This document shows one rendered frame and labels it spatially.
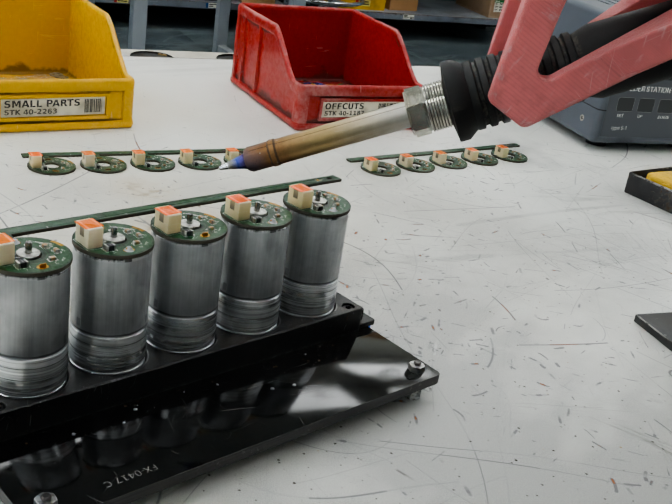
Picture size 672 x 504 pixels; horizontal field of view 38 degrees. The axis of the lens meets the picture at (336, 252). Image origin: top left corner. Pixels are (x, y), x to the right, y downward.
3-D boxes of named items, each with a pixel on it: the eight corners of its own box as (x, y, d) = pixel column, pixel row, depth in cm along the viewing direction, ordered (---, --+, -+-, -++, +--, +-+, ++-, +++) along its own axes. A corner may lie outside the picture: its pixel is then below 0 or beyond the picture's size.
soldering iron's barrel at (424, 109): (251, 191, 30) (455, 134, 29) (234, 144, 29) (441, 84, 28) (257, 176, 31) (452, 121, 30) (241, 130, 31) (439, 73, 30)
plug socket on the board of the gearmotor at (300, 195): (317, 207, 35) (319, 189, 35) (299, 210, 35) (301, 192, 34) (303, 199, 36) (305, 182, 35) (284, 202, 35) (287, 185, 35)
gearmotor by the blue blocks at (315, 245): (343, 328, 38) (364, 206, 36) (295, 343, 36) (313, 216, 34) (303, 302, 39) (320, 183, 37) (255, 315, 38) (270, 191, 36)
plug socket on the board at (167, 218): (187, 231, 32) (189, 212, 31) (164, 235, 31) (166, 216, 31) (173, 222, 32) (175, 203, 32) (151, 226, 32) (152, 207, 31)
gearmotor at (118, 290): (157, 385, 32) (169, 244, 30) (90, 405, 31) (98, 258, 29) (119, 351, 34) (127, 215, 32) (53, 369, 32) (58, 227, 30)
